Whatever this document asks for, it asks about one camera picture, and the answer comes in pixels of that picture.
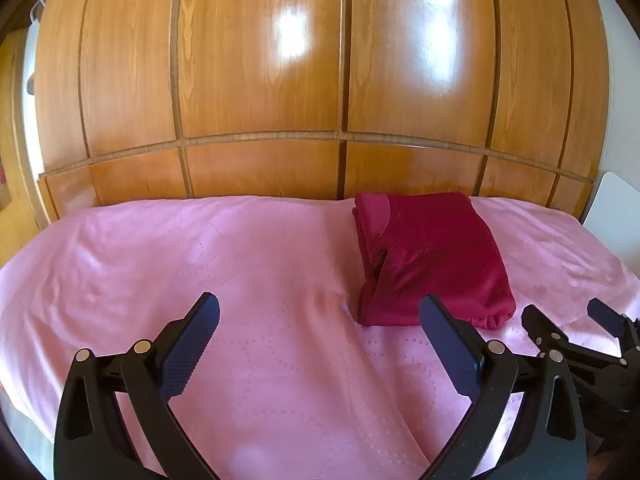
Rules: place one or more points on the white board at bedside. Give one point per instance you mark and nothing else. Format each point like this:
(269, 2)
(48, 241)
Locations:
(613, 219)

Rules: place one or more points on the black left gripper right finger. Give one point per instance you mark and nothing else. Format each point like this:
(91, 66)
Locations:
(547, 440)

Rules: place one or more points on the pink bedspread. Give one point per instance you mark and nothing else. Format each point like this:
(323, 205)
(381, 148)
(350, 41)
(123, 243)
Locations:
(291, 386)

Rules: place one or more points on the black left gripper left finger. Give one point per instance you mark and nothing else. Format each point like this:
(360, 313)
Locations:
(91, 438)

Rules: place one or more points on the wooden wardrobe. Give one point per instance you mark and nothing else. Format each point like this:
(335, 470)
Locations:
(323, 99)

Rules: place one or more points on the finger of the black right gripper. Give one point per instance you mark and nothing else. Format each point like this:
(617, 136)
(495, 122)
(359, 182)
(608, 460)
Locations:
(548, 337)
(622, 328)

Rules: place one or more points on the dark red garment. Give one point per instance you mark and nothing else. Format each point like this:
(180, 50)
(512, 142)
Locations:
(415, 245)

